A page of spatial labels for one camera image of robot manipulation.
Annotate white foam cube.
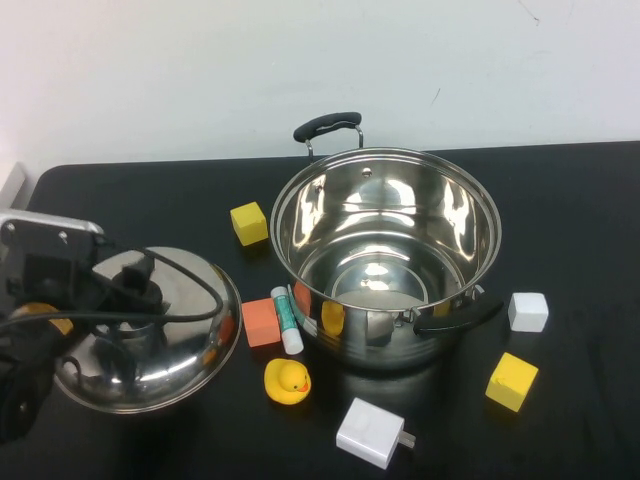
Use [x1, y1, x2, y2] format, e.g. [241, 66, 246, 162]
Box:
[507, 292, 550, 333]

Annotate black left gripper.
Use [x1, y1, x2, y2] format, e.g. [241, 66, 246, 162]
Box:
[0, 249, 167, 317]

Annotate white charger plug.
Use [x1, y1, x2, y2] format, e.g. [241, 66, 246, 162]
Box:
[335, 397, 417, 471]

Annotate orange foam cube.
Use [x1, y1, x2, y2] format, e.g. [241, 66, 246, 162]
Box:
[241, 297, 283, 349]

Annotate yellow rubber duck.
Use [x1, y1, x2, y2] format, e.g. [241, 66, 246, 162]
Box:
[263, 358, 313, 404]

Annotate steel lid with black knob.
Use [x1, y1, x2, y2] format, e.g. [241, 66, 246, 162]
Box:
[52, 245, 244, 415]

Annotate stainless steel pot black handles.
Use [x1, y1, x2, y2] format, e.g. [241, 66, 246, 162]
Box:
[269, 111, 505, 373]

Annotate black cable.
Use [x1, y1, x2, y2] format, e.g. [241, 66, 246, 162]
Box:
[0, 238, 225, 332]

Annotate white green glue stick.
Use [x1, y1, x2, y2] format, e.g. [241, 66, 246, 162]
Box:
[269, 285, 305, 355]

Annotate yellow foam cube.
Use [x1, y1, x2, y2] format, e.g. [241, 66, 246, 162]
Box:
[484, 351, 540, 414]
[229, 201, 268, 247]

